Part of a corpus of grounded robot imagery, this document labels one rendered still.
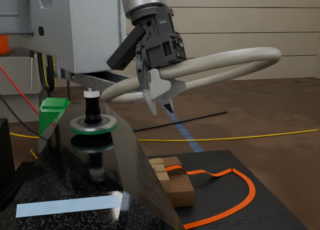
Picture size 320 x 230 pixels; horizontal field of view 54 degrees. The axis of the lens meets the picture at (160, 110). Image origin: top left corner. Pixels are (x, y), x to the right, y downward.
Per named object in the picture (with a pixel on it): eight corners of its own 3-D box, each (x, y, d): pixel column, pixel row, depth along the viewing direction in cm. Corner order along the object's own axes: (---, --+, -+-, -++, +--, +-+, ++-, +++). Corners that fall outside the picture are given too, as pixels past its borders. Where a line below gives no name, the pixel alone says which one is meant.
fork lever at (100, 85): (52, 78, 153) (51, 67, 152) (89, 74, 164) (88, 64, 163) (123, 105, 100) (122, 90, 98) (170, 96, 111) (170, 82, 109)
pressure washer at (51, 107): (49, 149, 326) (40, 65, 301) (83, 149, 324) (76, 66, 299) (35, 164, 293) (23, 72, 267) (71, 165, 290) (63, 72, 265)
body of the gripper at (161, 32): (175, 62, 59) (160, 1, 60) (136, 74, 63) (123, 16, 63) (188, 65, 66) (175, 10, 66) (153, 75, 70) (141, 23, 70)
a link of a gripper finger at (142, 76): (144, 85, 59) (141, 45, 62) (136, 87, 60) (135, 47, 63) (155, 93, 63) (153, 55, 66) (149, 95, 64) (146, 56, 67)
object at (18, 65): (-10, 127, 390) (-21, 57, 365) (16, 100, 512) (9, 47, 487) (43, 124, 401) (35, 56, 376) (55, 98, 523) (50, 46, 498)
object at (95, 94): (81, 95, 143) (81, 87, 142) (95, 93, 147) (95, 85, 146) (87, 98, 138) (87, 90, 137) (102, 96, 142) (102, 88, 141)
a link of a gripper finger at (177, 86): (191, 108, 67) (176, 67, 64) (166, 114, 69) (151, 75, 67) (194, 102, 70) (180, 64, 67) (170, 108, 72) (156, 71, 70)
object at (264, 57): (76, 113, 93) (74, 103, 93) (197, 90, 121) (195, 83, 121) (172, 70, 52) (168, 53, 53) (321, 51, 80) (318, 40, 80)
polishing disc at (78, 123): (120, 128, 140) (120, 125, 140) (71, 134, 133) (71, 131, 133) (112, 114, 159) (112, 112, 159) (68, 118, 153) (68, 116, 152)
